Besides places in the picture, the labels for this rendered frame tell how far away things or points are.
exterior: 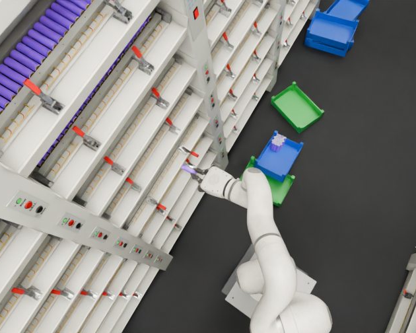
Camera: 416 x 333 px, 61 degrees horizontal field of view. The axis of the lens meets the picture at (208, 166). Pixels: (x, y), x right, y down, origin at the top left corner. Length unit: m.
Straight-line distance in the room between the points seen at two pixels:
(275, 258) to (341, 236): 1.31
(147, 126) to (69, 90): 0.42
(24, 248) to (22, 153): 0.28
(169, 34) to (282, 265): 0.73
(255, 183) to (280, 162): 1.13
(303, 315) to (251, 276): 0.38
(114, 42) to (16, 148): 0.32
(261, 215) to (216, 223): 1.12
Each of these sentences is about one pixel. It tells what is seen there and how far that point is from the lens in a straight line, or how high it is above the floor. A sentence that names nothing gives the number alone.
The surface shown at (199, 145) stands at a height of 0.56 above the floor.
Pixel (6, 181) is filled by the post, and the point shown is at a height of 1.57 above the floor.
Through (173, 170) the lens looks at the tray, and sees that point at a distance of 1.55.
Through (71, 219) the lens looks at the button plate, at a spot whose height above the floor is 1.28.
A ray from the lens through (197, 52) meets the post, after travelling 1.25.
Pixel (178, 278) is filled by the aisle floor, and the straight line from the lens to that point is 2.23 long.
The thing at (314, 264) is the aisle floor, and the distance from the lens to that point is 2.23.
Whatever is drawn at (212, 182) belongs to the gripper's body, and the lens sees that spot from 1.33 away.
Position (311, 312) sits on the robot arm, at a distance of 1.06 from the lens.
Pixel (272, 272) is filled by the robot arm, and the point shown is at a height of 1.21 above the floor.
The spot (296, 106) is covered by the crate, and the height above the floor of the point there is 0.00.
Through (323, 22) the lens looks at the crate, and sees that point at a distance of 2.88.
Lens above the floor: 2.19
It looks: 69 degrees down
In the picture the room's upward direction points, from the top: 18 degrees counter-clockwise
